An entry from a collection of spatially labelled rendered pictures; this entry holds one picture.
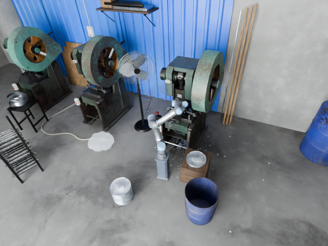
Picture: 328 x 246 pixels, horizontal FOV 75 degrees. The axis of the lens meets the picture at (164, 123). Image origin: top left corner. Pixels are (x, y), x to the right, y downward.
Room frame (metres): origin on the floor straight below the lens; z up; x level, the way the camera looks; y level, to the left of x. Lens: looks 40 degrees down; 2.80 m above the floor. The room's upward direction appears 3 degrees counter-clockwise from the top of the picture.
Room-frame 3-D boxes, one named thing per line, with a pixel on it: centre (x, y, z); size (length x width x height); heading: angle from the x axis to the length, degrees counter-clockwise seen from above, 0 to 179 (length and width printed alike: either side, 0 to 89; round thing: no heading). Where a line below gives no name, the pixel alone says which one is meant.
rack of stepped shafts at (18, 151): (2.29, 2.32, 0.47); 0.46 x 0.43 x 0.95; 132
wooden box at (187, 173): (2.01, -0.44, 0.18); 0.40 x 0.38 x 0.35; 159
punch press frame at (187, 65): (2.84, -0.36, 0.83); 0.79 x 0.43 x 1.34; 152
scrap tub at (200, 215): (1.41, -0.41, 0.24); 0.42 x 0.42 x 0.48
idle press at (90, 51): (3.85, 1.06, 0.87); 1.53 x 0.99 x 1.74; 150
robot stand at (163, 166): (2.04, 0.05, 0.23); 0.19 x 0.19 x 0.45; 72
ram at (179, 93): (2.68, -0.28, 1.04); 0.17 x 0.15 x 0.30; 152
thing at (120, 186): (1.70, 0.66, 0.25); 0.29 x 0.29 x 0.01
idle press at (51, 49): (4.63, 2.65, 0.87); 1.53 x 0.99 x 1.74; 155
